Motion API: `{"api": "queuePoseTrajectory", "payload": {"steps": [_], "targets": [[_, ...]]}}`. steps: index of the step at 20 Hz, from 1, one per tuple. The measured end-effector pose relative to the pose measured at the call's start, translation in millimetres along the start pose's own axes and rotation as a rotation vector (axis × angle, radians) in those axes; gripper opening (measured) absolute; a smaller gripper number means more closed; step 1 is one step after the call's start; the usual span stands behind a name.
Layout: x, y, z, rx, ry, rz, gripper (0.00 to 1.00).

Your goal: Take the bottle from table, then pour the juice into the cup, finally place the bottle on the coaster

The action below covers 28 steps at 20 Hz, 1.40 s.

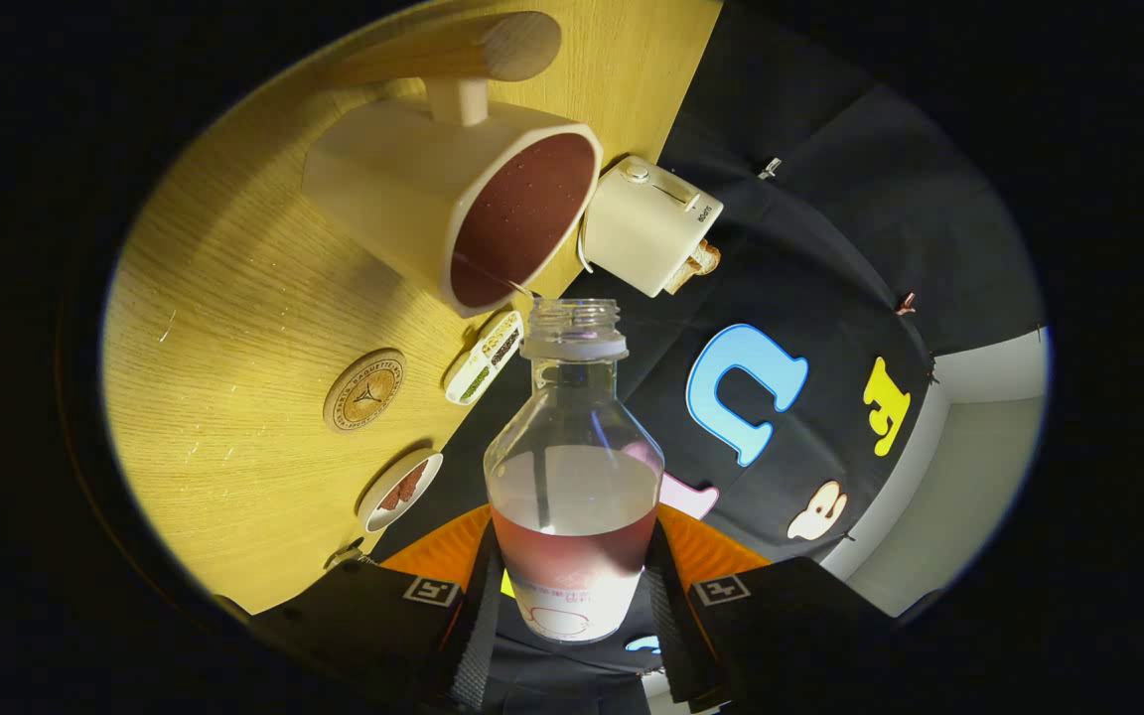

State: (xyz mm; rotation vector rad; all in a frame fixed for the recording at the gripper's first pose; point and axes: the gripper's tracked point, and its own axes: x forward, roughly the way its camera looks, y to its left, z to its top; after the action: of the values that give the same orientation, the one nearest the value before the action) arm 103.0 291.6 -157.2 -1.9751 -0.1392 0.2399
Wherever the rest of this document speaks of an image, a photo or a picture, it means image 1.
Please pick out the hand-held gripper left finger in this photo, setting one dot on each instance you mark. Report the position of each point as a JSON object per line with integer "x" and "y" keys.
{"x": 478, "y": 645}

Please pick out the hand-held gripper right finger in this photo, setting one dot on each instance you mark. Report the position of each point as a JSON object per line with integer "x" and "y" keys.
{"x": 666, "y": 636}

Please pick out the clear juice bottle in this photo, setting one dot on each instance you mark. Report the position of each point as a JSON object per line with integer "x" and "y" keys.
{"x": 572, "y": 497}

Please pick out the round wooden coaster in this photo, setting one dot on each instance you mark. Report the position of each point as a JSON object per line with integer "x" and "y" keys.
{"x": 365, "y": 390}

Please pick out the white round plate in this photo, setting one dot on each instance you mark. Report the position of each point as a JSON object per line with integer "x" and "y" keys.
{"x": 373, "y": 514}

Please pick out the brown sausage piece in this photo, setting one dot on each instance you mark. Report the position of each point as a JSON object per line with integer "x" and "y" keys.
{"x": 413, "y": 480}
{"x": 390, "y": 499}

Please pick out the white divided seed dish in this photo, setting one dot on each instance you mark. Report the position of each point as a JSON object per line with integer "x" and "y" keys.
{"x": 483, "y": 359}

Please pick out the toasted bread slice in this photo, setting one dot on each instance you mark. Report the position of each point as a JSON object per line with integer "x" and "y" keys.
{"x": 681, "y": 280}
{"x": 706, "y": 256}

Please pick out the wooden table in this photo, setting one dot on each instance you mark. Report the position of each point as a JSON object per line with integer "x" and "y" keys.
{"x": 234, "y": 348}

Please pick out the cream toaster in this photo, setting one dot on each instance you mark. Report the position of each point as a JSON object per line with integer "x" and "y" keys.
{"x": 642, "y": 223}

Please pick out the black backdrop cloth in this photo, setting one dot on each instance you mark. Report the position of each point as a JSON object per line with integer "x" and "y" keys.
{"x": 830, "y": 228}

